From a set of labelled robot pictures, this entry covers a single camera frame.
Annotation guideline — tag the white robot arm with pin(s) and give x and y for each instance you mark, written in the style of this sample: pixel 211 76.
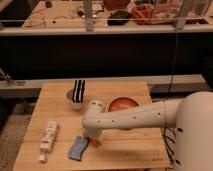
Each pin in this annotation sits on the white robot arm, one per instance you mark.
pixel 192 117

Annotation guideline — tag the black object on bench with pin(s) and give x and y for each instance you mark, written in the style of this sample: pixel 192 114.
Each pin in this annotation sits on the black object on bench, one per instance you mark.
pixel 119 17

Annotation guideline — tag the grey metal post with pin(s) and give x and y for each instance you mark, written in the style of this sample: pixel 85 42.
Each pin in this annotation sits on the grey metal post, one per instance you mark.
pixel 88 14
pixel 182 17

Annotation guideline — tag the orange tool on bench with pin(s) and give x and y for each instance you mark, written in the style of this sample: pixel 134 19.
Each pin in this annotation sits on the orange tool on bench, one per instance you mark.
pixel 142 15

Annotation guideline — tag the white cup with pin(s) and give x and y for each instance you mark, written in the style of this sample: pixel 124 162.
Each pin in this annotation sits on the white cup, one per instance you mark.
pixel 75 106

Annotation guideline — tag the orange pepper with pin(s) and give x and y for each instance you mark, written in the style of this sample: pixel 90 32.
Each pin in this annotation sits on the orange pepper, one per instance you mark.
pixel 95 143

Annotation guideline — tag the blue sponge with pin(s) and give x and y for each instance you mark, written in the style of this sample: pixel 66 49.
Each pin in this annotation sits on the blue sponge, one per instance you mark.
pixel 77 149

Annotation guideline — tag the white tube bottle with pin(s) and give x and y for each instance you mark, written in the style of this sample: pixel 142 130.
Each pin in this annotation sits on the white tube bottle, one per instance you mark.
pixel 48 140

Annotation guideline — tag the orange ceramic bowl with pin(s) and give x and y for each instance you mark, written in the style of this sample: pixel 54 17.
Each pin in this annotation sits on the orange ceramic bowl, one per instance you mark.
pixel 122 103

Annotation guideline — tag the grey metal post right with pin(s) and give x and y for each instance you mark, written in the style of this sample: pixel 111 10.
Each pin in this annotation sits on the grey metal post right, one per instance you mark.
pixel 182 17

